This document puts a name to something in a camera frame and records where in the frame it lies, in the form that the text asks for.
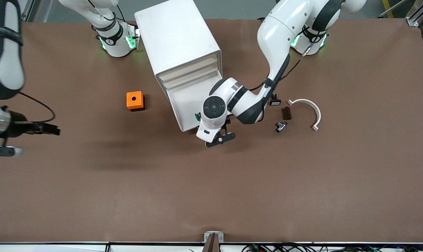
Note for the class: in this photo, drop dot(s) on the silver metal connector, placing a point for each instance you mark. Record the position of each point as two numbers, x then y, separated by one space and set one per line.
281 126

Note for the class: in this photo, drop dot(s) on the aluminium frame profile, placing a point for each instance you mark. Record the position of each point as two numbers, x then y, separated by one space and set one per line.
27 10
419 15

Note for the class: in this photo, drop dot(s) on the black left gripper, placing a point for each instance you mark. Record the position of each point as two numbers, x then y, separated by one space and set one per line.
228 121

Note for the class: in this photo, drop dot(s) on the brown terminal block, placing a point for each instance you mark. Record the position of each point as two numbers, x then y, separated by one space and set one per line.
287 113

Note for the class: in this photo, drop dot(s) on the orange box with hole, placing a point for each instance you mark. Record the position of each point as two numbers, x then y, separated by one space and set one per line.
134 99

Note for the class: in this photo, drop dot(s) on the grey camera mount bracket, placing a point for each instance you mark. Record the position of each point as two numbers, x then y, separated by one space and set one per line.
213 239

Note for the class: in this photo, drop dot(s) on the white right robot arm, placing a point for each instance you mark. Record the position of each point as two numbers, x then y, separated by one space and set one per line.
10 73

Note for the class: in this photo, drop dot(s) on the white curved plastic bracket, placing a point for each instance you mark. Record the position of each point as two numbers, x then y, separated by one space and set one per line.
318 113

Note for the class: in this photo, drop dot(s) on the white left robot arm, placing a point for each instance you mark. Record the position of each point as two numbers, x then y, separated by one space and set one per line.
277 31

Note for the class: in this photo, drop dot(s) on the black switch with white face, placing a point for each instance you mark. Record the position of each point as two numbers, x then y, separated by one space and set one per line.
275 101

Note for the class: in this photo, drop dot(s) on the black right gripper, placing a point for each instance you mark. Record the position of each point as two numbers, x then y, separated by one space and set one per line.
18 126

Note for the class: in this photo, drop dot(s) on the green push button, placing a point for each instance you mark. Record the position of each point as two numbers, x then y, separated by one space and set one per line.
198 116

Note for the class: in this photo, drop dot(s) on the brown table cover sheet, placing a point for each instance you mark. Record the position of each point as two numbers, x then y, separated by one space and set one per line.
211 196

